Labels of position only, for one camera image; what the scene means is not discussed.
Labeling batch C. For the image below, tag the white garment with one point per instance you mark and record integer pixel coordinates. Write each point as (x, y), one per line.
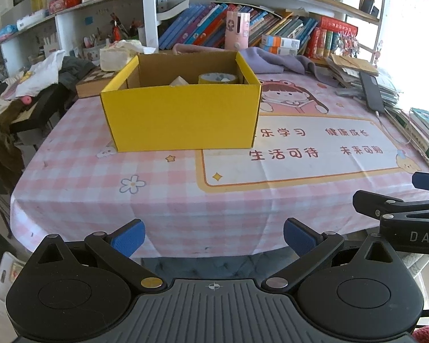
(39, 71)

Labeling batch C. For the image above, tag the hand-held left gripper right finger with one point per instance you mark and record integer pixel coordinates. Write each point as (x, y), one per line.
(300, 237)

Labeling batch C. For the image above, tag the white shelf unit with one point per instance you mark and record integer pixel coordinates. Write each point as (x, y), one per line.
(150, 10)

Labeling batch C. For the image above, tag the colourful figure display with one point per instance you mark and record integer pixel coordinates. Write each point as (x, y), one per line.
(346, 43)

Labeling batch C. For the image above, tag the yellow cardboard box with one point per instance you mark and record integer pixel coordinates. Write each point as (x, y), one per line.
(182, 118)

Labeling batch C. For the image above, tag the dark grey garment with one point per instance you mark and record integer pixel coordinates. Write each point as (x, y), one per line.
(73, 68)

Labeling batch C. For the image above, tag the stack of green books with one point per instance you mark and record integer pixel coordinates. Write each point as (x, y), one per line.
(425, 135)

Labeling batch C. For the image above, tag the white block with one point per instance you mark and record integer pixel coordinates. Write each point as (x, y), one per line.
(179, 81)

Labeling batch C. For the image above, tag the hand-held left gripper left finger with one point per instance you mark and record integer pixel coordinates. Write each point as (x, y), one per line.
(128, 237)

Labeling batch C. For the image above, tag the black phone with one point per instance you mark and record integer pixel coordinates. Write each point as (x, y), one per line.
(371, 91)

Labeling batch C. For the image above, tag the white floor bag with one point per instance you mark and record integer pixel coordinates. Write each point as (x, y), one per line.
(9, 275)

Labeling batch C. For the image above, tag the brown flat box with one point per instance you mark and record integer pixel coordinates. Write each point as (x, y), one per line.
(93, 84)

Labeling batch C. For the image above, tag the row of red books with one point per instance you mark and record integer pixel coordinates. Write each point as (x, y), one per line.
(323, 41)

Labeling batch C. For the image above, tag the pink cloth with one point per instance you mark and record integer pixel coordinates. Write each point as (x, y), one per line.
(193, 49)

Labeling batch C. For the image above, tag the lavender cloth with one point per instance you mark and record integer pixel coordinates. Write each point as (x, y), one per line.
(268, 60)

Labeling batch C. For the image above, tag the grey tufted seat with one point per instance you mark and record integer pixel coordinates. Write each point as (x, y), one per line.
(214, 268)

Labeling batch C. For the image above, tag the small pink ball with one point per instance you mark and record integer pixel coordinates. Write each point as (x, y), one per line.
(26, 99)

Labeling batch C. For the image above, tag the black chair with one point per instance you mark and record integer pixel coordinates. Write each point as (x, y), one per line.
(39, 107)

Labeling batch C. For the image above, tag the white long box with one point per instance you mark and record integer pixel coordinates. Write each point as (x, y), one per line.
(31, 19)

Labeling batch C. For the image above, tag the orange and blue carton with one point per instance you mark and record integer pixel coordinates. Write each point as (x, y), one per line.
(279, 51)
(279, 41)

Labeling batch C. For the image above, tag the row of leaning books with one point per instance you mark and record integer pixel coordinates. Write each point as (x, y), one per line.
(193, 26)

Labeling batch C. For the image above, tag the cream tissue box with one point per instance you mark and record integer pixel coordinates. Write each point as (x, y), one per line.
(114, 59)

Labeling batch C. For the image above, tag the stack of papers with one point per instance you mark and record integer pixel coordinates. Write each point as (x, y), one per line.
(346, 68)

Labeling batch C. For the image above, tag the yellow tape roll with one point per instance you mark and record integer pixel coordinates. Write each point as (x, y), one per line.
(207, 79)

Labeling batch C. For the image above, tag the pink desk appliance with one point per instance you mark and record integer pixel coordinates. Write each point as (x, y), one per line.
(237, 30)

